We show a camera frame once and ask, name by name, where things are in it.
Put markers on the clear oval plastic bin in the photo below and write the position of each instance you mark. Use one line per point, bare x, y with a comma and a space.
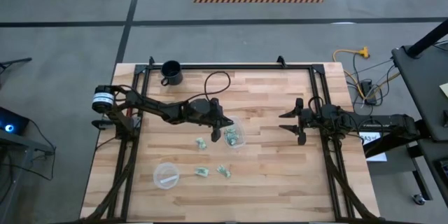
242, 136

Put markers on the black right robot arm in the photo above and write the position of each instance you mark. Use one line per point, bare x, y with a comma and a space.
378, 122

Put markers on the black side table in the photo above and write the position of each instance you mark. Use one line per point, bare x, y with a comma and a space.
420, 84

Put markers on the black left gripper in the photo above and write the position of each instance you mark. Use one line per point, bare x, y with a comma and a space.
214, 115

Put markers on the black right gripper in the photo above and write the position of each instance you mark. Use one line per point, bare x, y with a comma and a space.
309, 119

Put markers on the white paper sheet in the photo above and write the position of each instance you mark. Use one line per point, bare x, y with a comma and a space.
369, 136

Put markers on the computer tower with blue light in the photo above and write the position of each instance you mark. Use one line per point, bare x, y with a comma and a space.
10, 124

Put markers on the black power adapter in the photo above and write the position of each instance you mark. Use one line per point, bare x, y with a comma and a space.
368, 91

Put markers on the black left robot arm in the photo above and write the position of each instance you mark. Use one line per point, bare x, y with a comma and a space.
161, 108

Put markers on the pale yellow paper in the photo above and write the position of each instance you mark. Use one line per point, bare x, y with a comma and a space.
444, 90

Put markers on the black caster wheel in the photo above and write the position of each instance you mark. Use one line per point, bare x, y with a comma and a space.
418, 199

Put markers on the black metal mug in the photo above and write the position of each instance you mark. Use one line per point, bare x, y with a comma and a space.
172, 73

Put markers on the black slanted pole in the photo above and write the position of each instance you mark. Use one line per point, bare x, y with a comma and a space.
430, 38

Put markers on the clear round plastic container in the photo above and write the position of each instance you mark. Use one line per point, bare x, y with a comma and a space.
166, 175

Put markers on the black tripod leg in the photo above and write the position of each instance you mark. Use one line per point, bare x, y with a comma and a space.
14, 63

